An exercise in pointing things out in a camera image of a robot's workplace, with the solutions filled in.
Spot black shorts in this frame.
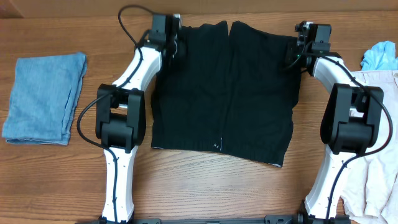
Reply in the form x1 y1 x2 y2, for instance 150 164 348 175
151 21 301 167

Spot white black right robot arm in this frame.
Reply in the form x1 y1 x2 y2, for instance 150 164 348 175
285 21 389 223

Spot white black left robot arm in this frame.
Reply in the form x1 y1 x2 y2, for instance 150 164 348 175
95 14 183 223

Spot light blue crumpled cloth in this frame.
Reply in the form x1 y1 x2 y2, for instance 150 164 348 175
361 41 397 71

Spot folded blue denim cloth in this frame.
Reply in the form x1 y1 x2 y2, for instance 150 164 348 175
2 52 87 146

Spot light pink garment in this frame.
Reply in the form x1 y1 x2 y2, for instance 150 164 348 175
341 70 397 224

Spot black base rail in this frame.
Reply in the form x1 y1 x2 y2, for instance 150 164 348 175
74 214 299 224

